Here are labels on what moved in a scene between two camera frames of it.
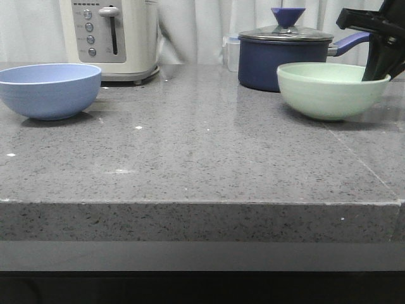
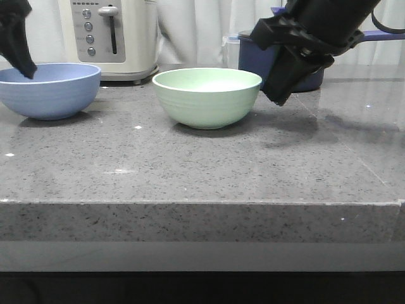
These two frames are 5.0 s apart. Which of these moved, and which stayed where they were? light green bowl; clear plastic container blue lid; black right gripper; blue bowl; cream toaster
Moved: black right gripper; light green bowl
Stayed: cream toaster; clear plastic container blue lid; blue bowl
